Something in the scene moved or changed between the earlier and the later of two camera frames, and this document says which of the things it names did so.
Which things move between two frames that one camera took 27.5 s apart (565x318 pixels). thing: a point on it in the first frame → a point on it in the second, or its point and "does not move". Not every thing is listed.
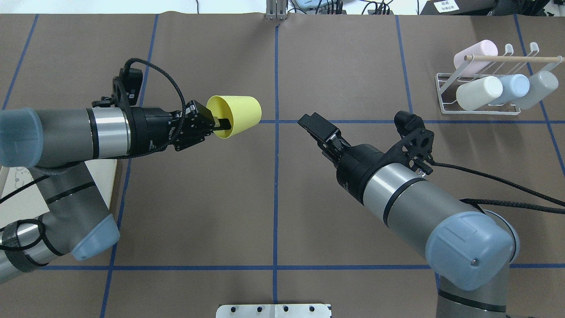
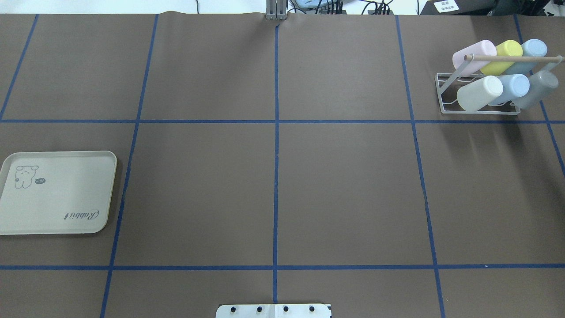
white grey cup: x=541 y=85 does not move
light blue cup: x=514 y=86 does not move
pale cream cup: x=472 y=95 does not move
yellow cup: x=243 y=111 → x=507 y=47
